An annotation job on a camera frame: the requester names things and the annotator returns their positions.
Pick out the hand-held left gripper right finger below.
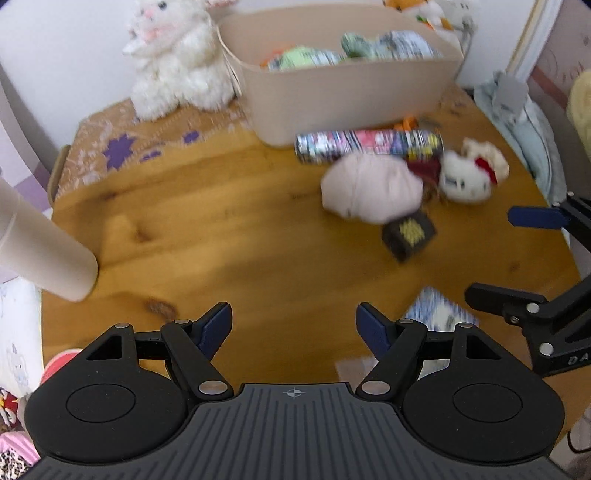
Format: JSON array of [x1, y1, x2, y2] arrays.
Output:
[[356, 302, 502, 398]]

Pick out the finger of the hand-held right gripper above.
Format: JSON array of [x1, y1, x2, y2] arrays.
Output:
[[507, 191, 591, 252], [464, 282, 552, 326]]

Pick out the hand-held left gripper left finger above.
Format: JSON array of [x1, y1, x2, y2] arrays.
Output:
[[85, 302, 232, 400]]

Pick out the blue and white patterned box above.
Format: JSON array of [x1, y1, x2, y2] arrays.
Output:
[[402, 286, 481, 333]]

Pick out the white kitty plush red bow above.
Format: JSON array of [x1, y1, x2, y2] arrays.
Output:
[[438, 151, 499, 204]]

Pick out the dark box yellow pattern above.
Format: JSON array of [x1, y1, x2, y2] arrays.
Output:
[[381, 211, 437, 263]]

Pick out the beige bun plush toy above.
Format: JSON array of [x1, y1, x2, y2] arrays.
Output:
[[321, 153, 424, 226]]

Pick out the long colourful printed box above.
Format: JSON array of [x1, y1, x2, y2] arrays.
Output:
[[294, 129, 445, 165]]

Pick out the beige plastic storage basket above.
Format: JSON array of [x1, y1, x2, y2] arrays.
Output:
[[217, 7, 465, 148]]

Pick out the green plaid cloth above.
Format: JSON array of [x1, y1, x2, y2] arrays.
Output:
[[341, 32, 385, 61]]

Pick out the green snack packet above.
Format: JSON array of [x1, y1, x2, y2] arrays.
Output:
[[268, 45, 343, 71]]

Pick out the cream scrunchie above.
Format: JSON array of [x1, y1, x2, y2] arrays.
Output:
[[463, 137, 510, 180]]

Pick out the pale blue bedding bundle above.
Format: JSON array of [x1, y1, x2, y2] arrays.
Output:
[[473, 69, 567, 206]]

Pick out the wooden desk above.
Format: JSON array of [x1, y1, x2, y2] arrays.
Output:
[[41, 80, 583, 435]]

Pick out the cardboard tube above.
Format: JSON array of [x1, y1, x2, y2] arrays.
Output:
[[0, 178, 99, 304]]

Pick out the white printed cloth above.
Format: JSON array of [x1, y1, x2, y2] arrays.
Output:
[[0, 279, 45, 394]]

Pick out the brown purple floral cloth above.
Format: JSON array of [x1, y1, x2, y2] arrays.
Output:
[[47, 99, 259, 204]]

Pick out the pink cloth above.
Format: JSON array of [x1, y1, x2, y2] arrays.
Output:
[[0, 425, 42, 480]]

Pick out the orange hamster plush toy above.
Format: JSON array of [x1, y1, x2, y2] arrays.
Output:
[[383, 0, 451, 28]]

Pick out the white lamb plush toy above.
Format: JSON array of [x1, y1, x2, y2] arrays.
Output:
[[122, 0, 239, 121]]

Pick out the lilac panel board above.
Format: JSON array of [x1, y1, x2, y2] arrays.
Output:
[[0, 69, 62, 209]]

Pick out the black cable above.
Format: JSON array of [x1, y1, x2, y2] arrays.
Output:
[[567, 415, 591, 456]]

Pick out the orange handled scissors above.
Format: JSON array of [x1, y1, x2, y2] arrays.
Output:
[[394, 115, 439, 134]]

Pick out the white door frame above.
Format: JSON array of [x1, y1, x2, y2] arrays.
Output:
[[508, 0, 562, 85]]

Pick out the white plug and cable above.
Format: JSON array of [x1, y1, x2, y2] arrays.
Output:
[[450, 0, 477, 51]]

